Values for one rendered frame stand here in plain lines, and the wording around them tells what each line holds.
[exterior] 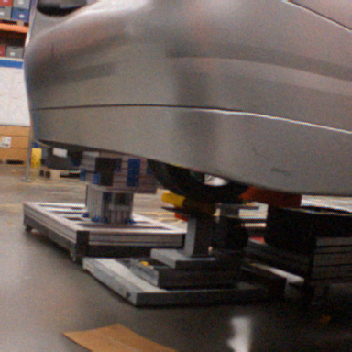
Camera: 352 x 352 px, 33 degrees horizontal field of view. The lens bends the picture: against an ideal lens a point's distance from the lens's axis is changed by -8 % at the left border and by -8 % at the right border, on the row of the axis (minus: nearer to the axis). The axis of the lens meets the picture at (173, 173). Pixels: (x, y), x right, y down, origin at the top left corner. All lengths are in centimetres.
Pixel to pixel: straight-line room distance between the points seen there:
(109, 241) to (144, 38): 269
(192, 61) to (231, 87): 10
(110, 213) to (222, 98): 308
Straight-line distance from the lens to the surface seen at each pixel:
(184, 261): 329
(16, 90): 955
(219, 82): 134
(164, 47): 142
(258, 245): 381
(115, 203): 426
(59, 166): 1074
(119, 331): 264
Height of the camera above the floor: 83
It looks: 3 degrees down
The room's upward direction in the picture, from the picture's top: 5 degrees clockwise
